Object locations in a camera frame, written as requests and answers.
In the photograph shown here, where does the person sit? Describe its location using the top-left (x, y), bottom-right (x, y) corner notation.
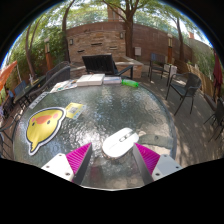
top-left (4, 88), bottom-right (14, 101)

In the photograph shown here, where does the wooden lamp post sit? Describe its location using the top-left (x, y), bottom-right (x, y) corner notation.
top-left (167, 33), bottom-right (174, 64)
top-left (44, 36), bottom-right (53, 71)

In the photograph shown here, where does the black wicker chair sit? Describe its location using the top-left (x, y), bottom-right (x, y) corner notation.
top-left (44, 60), bottom-right (70, 79)
top-left (29, 65), bottom-right (72, 101)

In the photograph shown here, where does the black mesh patio chair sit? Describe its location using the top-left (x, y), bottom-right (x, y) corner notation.
top-left (165, 72), bottom-right (203, 116)
top-left (203, 99), bottom-right (224, 141)
top-left (0, 113), bottom-right (21, 159)

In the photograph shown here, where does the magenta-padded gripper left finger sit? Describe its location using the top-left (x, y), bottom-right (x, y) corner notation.
top-left (40, 142), bottom-right (93, 186)

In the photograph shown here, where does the yellow card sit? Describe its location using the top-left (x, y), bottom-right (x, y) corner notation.
top-left (65, 102), bottom-right (87, 120)

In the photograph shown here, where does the red umbrella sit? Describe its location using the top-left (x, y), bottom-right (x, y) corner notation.
top-left (213, 51), bottom-right (224, 98)

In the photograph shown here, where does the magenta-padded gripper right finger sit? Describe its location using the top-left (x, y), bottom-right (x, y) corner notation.
top-left (132, 142), bottom-right (184, 186)

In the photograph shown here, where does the white computer mouse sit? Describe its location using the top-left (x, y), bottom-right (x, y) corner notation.
top-left (101, 127), bottom-right (140, 160)

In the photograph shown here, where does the green bottle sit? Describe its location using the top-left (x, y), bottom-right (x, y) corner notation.
top-left (121, 78), bottom-right (140, 89)

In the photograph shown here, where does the black slatted lounge chair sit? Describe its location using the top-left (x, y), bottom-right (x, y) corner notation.
top-left (81, 53), bottom-right (134, 80)

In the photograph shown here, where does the dark metal patio chair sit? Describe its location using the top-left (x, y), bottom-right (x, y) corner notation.
top-left (147, 53), bottom-right (173, 83)

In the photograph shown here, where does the blue chair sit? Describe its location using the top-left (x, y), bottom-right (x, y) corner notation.
top-left (13, 79), bottom-right (28, 98)

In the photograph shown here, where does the colourful magazine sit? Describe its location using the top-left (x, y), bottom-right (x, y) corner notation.
top-left (49, 79), bottom-right (78, 94)

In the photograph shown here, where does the dark glass patio table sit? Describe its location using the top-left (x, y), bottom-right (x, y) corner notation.
top-left (13, 74), bottom-right (48, 104)

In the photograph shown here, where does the small white-blue book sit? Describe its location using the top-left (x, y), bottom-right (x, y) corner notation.
top-left (103, 76), bottom-right (123, 85)

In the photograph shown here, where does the orange umbrella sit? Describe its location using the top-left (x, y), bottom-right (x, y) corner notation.
top-left (0, 60), bottom-right (18, 91)

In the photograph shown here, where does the yellow bird-shaped mouse pad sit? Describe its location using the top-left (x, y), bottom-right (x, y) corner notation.
top-left (25, 106), bottom-right (67, 157)

